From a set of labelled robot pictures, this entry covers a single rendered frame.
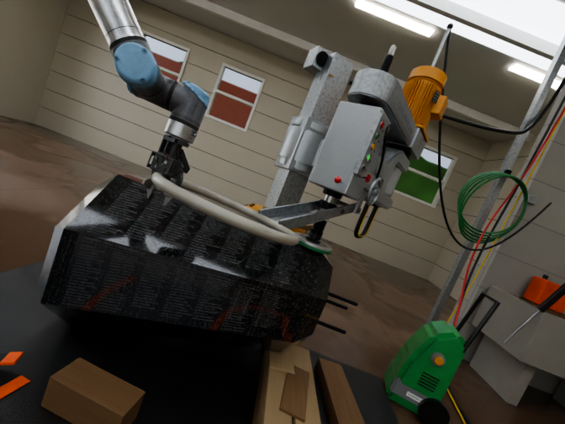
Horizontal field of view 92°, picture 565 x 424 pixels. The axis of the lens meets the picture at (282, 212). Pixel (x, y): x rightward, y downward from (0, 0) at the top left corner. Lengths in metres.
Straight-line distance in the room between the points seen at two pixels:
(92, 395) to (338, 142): 1.38
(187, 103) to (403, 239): 7.66
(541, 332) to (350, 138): 2.44
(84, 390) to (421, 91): 2.24
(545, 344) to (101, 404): 3.10
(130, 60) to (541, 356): 3.35
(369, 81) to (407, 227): 7.00
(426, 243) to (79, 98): 10.16
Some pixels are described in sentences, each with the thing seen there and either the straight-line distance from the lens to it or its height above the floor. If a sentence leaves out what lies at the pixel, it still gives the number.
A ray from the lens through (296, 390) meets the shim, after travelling 1.46.
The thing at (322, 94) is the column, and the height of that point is 1.74.
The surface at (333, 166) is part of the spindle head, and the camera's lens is 1.34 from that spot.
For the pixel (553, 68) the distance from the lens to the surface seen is 3.86.
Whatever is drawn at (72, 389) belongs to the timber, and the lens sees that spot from 1.33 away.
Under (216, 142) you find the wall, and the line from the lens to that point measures 7.81.
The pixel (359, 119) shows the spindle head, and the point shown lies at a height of 1.45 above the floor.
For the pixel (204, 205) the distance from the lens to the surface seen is 0.66.
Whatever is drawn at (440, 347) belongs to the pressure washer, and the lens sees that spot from 2.12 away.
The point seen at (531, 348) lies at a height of 0.54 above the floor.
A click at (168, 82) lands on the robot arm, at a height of 1.20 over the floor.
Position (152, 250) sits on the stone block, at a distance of 1.25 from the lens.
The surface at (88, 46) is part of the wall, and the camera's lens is 9.83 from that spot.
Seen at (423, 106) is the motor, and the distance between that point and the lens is 2.09.
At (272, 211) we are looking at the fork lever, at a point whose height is 0.92.
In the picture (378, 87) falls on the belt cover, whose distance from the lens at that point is 1.40.
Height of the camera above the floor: 1.06
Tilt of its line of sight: 6 degrees down
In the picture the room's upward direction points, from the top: 22 degrees clockwise
